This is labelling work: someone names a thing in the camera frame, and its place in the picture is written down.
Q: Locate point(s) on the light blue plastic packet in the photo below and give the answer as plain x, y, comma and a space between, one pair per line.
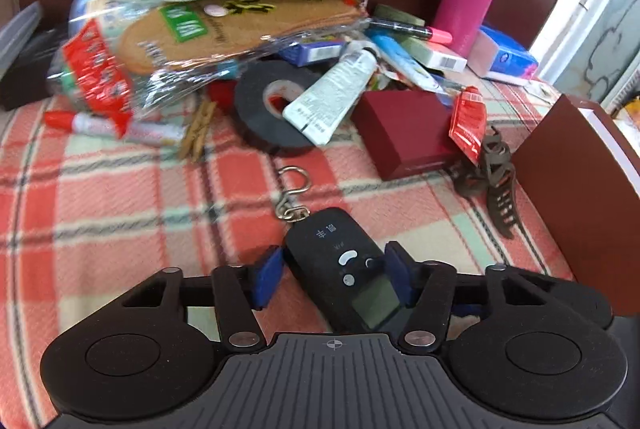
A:
85, 9

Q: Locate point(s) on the black pink highlighter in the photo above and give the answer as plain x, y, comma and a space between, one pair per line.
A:
400, 28

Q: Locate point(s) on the black digital scale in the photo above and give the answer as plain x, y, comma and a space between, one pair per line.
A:
330, 249

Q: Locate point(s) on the white tube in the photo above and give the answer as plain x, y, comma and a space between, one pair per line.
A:
325, 94

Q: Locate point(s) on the olive green small box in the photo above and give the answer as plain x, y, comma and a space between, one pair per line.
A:
395, 14

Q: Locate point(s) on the packaged brown insoles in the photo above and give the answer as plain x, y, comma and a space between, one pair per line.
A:
200, 34

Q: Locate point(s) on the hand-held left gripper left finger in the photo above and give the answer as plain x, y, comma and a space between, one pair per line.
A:
267, 276

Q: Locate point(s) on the wooden clothespin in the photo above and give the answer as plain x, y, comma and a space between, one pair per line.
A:
207, 124
192, 134

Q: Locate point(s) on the blue tissue pack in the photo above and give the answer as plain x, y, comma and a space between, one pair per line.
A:
510, 59

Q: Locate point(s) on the blue small box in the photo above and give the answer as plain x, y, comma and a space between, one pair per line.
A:
310, 53

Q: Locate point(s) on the red sauce packet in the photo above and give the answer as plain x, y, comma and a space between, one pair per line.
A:
467, 124

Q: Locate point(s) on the light blue tube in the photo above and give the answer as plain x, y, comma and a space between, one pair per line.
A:
400, 59

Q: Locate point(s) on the brown box with white inside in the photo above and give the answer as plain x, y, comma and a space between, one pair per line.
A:
565, 189

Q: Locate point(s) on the red white marker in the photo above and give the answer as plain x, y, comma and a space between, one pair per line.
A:
90, 124

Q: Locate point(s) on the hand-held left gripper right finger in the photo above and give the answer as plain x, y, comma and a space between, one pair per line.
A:
400, 276

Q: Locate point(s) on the dark red box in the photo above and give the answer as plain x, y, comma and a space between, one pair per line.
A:
405, 134

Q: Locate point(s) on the brown hair claw clip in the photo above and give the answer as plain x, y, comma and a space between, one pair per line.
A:
495, 154

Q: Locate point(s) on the plaid tablecloth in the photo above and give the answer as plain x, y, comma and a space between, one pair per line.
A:
125, 209

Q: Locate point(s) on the black tape roll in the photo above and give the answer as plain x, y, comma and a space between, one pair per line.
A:
250, 109

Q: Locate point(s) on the white green small box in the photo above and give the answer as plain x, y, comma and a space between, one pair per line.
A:
435, 56

